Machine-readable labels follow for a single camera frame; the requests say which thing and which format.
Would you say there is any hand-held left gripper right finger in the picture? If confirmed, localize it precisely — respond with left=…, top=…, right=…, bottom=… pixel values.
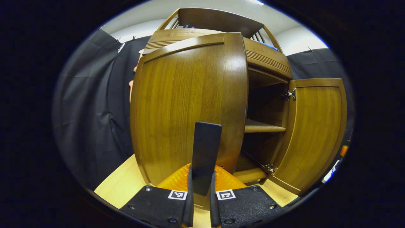
left=210, top=165, right=287, bottom=228

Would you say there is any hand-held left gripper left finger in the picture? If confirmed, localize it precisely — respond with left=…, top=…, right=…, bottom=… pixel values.
left=120, top=163, right=194, bottom=228

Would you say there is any wooden shoe cabinet door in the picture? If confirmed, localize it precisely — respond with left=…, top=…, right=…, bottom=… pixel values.
left=267, top=78, right=347, bottom=196
left=130, top=32, right=249, bottom=210

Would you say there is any black door handle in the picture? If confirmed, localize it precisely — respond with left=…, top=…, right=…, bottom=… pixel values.
left=191, top=122, right=222, bottom=197

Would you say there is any wooden double-door shoe cabinet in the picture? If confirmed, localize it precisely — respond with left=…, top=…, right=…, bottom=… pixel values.
left=141, top=8, right=293, bottom=187

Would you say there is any wooden cabinet drawer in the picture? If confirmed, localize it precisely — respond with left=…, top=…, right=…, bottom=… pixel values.
left=142, top=28, right=293, bottom=79

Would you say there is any white object with blue print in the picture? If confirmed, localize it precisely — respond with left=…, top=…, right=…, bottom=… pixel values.
left=322, top=159, right=340, bottom=184

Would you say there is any blue folded towel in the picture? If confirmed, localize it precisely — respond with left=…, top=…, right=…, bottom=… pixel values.
left=257, top=41, right=280, bottom=52

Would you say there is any black backdrop cloth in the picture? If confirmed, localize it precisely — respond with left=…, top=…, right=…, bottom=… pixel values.
left=52, top=28, right=355, bottom=190

